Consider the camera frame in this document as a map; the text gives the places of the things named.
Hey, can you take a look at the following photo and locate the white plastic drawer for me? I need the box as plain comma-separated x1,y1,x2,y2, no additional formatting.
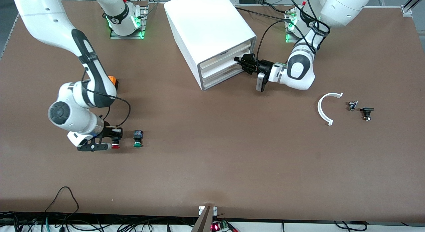
203,68,245,89
199,40,253,69
201,54,250,79

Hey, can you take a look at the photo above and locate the green push button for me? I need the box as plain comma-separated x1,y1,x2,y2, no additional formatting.
133,130,144,148

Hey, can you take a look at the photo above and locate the white drawer cabinet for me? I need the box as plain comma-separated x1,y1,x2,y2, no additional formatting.
164,0,258,91

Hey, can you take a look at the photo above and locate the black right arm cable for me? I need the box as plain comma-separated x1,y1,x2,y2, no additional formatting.
81,67,131,128

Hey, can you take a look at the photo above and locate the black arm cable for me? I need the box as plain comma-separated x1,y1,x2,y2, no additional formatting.
81,67,131,128
256,0,331,63

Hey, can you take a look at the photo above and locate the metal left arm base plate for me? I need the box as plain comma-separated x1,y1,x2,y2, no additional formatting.
285,8,301,44

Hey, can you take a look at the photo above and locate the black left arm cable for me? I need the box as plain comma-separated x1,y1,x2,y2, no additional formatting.
256,0,331,63

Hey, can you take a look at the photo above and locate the thick black table cable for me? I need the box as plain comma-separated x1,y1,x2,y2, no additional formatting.
234,6,294,20

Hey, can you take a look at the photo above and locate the looped thin black cable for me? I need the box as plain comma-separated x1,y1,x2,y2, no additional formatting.
44,186,80,215

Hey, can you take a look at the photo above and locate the white half ring clamp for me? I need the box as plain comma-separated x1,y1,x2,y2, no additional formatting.
318,92,343,126

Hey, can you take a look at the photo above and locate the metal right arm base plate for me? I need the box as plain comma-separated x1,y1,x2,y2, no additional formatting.
110,1,148,40

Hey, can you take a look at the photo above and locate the black switch component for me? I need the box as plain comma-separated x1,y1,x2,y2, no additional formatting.
360,107,375,121

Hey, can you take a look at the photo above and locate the brown camera mount post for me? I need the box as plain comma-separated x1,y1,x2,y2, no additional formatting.
191,205,218,232

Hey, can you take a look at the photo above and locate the aluminium table edge rail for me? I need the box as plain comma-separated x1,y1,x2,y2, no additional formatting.
0,13,18,61

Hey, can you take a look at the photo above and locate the aluminium frame profile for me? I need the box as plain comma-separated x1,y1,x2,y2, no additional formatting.
401,0,425,16

